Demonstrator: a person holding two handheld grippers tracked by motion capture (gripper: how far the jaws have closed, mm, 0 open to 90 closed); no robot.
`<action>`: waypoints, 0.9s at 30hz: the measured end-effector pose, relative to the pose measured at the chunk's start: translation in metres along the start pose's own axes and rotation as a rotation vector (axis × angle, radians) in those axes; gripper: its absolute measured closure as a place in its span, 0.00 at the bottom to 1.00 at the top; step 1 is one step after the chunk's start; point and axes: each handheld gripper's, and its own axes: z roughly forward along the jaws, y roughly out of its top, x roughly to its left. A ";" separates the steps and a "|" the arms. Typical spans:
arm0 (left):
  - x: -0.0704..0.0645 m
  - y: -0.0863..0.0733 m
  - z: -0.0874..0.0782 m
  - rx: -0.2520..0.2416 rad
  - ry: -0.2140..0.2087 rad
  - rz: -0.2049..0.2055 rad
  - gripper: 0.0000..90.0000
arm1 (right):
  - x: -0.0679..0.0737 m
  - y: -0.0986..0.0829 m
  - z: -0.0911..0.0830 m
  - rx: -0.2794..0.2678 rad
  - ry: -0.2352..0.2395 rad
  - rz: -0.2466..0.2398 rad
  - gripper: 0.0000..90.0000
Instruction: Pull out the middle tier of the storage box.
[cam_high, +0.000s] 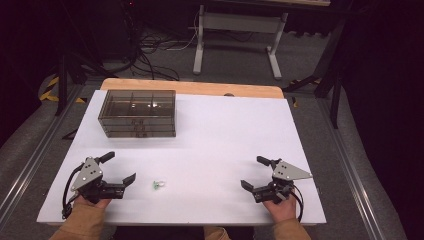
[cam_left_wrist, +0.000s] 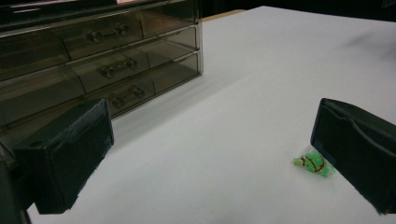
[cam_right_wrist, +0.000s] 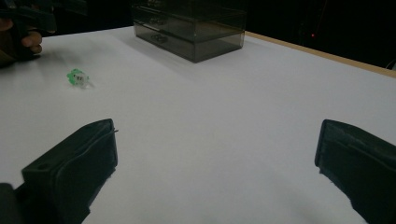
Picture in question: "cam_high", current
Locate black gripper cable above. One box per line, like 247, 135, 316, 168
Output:
289, 184, 305, 223
61, 162, 85, 221

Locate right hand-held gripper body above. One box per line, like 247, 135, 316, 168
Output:
252, 159, 314, 205

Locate white metal stand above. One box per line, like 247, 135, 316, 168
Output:
192, 3, 290, 81

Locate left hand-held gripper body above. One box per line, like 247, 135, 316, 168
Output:
69, 156, 127, 205

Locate person's right hand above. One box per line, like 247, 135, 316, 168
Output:
262, 194, 298, 224

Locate person's leg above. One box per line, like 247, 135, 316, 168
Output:
203, 226, 232, 240

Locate bundle of floor cables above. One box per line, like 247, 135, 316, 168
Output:
128, 28, 201, 82

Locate wooden table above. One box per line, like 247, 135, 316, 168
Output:
99, 78, 285, 100

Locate smoked transparent drawer box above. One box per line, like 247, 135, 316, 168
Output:
97, 89, 177, 139

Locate black metal stand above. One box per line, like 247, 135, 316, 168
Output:
54, 46, 109, 118
283, 16, 353, 130

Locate yellow black floor tape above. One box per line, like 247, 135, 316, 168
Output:
38, 76, 88, 105

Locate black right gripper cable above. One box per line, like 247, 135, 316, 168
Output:
289, 184, 305, 223

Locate metal floor rail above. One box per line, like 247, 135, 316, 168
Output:
315, 97, 389, 240
0, 84, 85, 231

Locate person's left hand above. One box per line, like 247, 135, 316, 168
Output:
73, 195, 113, 211

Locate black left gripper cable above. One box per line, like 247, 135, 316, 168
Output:
61, 162, 85, 221

